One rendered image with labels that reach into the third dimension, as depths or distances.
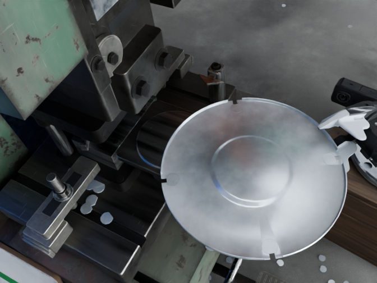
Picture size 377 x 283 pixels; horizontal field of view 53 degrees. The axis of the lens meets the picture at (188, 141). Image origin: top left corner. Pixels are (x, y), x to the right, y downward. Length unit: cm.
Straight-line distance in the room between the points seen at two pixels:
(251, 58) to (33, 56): 164
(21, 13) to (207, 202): 38
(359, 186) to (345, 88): 46
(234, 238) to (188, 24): 171
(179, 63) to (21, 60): 54
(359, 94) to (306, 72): 115
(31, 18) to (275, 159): 42
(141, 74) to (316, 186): 31
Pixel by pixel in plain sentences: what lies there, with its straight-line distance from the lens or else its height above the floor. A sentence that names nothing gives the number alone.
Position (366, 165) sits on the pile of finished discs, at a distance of 116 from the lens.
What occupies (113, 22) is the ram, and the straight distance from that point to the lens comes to 50.
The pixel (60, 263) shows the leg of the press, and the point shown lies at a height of 62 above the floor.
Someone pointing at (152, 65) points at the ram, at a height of 94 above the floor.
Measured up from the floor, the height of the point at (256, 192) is 79.
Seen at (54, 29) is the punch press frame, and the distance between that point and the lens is 37.
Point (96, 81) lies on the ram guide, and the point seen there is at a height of 101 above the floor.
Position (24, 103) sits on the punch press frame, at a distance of 36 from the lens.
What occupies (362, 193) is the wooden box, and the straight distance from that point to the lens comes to 114.
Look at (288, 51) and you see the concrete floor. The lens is 198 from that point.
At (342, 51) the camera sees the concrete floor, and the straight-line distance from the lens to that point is 203.
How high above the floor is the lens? 131
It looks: 54 degrees down
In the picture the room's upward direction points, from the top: 10 degrees counter-clockwise
